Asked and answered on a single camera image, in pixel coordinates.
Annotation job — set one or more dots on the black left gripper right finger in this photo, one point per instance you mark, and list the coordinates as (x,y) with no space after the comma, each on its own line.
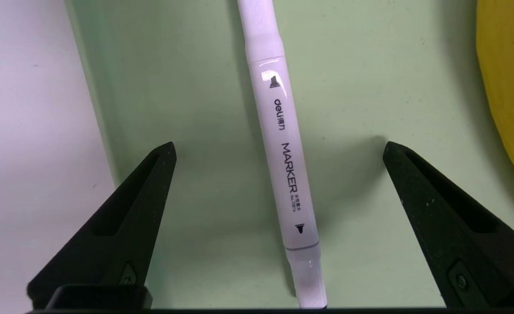
(449,235)

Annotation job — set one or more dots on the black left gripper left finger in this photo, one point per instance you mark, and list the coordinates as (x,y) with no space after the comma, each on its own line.
(121,226)

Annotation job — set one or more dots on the yellow banana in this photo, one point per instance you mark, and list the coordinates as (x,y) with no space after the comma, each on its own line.
(512,87)

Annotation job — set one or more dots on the white marker pen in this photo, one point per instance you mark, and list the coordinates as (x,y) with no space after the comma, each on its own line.
(283,144)

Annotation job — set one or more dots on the light green plastic tray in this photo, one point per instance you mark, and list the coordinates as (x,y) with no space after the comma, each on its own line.
(187,109)

